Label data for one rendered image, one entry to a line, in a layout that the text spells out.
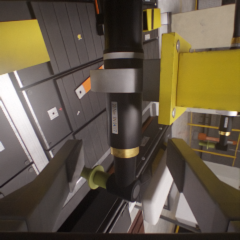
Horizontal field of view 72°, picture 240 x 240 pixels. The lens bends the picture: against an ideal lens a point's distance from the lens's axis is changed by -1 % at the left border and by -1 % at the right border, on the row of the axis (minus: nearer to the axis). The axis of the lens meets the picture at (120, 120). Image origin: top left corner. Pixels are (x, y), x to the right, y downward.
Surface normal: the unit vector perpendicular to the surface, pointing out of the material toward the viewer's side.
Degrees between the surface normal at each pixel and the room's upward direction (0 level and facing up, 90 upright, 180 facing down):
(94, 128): 0
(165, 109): 90
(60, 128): 0
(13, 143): 0
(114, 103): 90
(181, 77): 90
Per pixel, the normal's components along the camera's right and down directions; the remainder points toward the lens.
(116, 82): -0.22, 0.25
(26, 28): 0.86, 0.12
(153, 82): -0.51, 0.23
